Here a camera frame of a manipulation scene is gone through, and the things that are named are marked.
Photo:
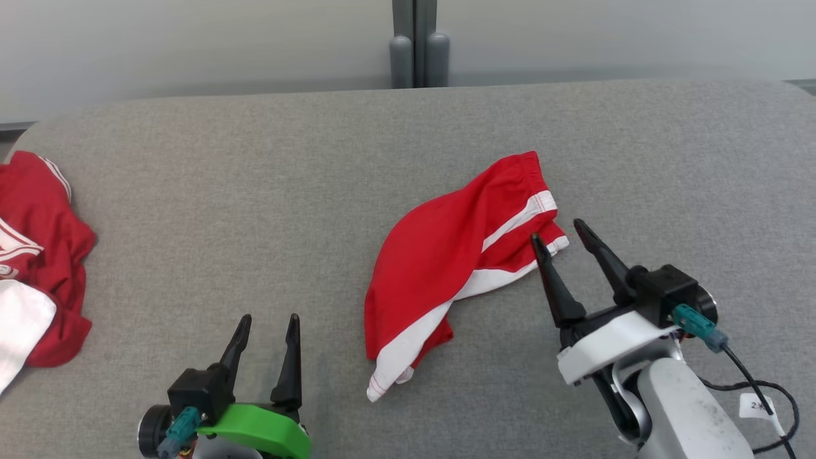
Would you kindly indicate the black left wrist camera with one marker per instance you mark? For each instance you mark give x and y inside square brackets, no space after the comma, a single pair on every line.
[197,389]

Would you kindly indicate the red white basketball jersey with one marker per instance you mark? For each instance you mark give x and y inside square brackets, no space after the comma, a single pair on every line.
[38,255]

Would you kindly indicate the grey partition post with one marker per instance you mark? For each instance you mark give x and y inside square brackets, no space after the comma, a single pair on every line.
[419,44]

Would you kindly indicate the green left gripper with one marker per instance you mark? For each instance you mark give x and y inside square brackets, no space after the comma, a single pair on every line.
[261,430]

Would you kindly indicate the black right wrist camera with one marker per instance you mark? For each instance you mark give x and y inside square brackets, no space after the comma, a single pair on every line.
[666,290]

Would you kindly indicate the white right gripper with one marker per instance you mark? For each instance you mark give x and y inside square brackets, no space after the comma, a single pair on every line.
[605,347]

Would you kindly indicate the red white-trimmed shorts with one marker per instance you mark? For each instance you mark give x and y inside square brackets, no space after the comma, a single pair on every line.
[440,255]

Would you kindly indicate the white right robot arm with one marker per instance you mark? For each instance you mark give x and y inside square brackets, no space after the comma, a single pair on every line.
[682,414]

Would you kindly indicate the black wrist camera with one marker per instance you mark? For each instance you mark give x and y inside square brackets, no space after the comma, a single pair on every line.
[666,290]
[197,389]

